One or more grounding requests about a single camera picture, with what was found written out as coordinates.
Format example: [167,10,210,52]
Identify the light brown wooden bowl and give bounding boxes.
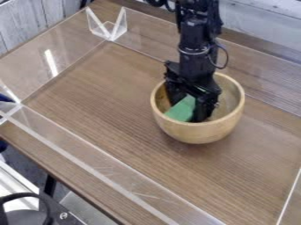
[150,72,246,144]

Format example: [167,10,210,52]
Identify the black table leg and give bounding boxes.
[44,175,56,197]

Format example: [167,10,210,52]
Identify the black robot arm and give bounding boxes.
[145,0,223,123]

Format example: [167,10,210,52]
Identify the clear acrylic tray enclosure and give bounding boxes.
[0,2,301,225]

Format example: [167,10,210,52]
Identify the black cable loop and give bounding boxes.
[0,192,54,225]

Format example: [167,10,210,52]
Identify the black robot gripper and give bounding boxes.
[165,47,222,123]

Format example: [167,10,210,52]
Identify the green rectangular block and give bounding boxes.
[165,95,195,122]

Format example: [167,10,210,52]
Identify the blue object at left edge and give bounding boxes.
[0,93,15,103]

